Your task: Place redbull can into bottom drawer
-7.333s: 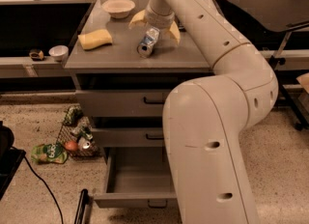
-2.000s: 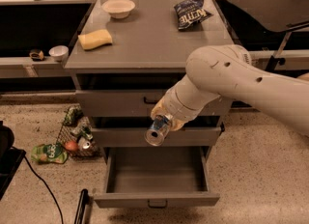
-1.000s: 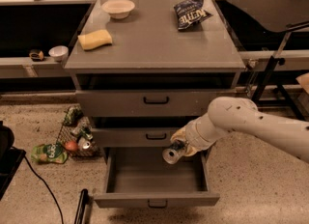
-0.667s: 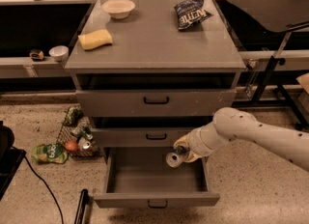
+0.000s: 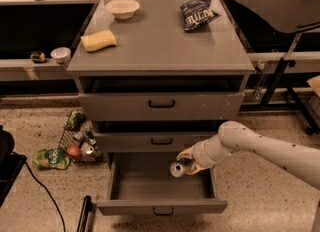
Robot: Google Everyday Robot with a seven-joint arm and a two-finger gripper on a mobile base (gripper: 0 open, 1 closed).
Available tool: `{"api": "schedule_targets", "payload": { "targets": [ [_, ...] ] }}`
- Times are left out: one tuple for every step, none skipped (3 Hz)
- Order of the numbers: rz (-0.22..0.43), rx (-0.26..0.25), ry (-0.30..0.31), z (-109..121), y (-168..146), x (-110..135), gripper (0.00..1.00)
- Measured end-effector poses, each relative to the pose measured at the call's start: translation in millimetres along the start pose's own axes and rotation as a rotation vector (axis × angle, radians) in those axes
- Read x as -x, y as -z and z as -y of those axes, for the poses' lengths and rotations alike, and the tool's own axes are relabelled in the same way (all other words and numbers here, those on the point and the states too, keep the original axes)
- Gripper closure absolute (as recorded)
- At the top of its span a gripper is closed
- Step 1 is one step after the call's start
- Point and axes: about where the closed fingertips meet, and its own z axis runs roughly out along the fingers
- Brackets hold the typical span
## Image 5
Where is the bottom grey drawer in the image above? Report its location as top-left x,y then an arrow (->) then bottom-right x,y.
98,152 -> 228,216

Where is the top grey drawer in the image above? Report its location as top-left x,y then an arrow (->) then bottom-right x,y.
78,93 -> 244,121

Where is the red apple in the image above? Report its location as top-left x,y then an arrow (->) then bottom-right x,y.
67,146 -> 81,157

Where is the black bar on floor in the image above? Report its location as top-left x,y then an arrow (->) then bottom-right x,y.
77,195 -> 95,232

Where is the silver can in basket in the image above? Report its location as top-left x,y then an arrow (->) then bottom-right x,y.
81,142 -> 95,156

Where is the grey drawer cabinet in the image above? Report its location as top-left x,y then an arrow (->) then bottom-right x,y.
66,0 -> 255,164

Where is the black device at left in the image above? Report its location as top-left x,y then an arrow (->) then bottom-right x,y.
0,126 -> 26,207

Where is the tape measure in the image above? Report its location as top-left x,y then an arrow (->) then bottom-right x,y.
30,51 -> 46,63

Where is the middle grey drawer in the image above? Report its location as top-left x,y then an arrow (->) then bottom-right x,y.
95,131 -> 215,153

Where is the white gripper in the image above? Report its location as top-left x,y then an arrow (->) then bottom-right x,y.
176,135 -> 223,175

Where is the green bag in basket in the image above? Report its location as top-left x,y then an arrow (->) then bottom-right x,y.
65,110 -> 86,130

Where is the yellow sponge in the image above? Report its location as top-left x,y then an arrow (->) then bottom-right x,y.
81,30 -> 117,52

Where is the black cable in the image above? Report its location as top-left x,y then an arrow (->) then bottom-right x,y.
24,161 -> 67,232

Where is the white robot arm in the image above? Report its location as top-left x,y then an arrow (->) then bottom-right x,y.
170,121 -> 320,189

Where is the redbull can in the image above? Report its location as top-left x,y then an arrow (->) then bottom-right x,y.
170,159 -> 192,178

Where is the white bowl on cabinet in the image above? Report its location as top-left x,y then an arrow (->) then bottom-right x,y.
105,0 -> 140,20

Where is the blue kettle chips bag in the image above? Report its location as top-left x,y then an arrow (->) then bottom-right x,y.
180,0 -> 220,31

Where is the green snack pouch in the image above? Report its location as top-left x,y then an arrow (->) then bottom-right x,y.
32,148 -> 70,170

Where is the small white cup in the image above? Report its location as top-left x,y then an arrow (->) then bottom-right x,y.
50,47 -> 71,64

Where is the wire basket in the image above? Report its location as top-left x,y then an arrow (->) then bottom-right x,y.
59,121 -> 104,164

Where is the grey drawer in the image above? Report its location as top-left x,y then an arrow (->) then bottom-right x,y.
98,152 -> 228,216
78,93 -> 244,121
95,131 -> 215,153

